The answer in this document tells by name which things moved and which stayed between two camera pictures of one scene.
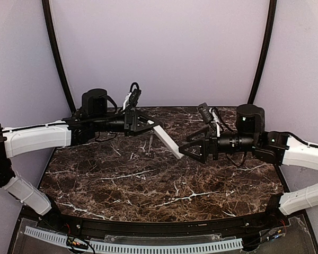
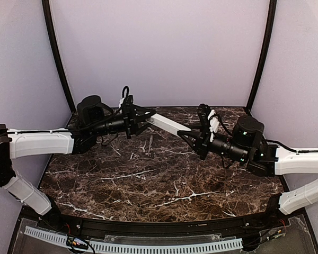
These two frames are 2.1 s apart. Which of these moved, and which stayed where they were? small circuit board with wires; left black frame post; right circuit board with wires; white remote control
Moved: white remote control
Stayed: right circuit board with wires; small circuit board with wires; left black frame post
